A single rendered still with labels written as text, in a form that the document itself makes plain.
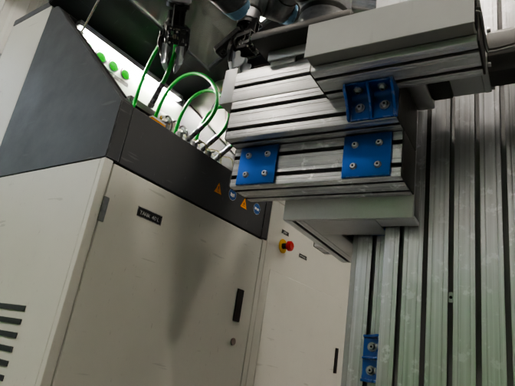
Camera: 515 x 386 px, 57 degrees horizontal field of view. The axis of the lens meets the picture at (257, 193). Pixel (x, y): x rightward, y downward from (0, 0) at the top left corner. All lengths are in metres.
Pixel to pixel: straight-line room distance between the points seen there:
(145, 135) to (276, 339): 0.85
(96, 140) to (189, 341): 0.59
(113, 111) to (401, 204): 0.72
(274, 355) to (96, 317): 0.75
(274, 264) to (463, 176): 0.88
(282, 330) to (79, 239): 0.87
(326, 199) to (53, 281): 0.63
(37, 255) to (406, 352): 0.85
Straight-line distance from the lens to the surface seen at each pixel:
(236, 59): 1.56
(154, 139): 1.28
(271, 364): 1.70
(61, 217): 1.22
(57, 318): 1.11
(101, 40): 1.93
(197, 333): 1.39
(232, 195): 1.50
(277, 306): 1.70
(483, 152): 1.00
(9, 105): 1.79
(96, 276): 1.14
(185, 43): 1.50
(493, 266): 0.92
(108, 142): 1.19
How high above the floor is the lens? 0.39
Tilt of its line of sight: 20 degrees up
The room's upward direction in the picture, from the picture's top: 9 degrees clockwise
